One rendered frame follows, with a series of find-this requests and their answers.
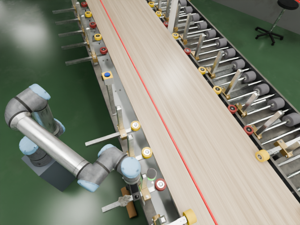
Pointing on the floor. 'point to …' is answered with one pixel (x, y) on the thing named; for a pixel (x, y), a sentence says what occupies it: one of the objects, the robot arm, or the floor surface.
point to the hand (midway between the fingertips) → (133, 188)
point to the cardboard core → (129, 204)
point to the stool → (288, 4)
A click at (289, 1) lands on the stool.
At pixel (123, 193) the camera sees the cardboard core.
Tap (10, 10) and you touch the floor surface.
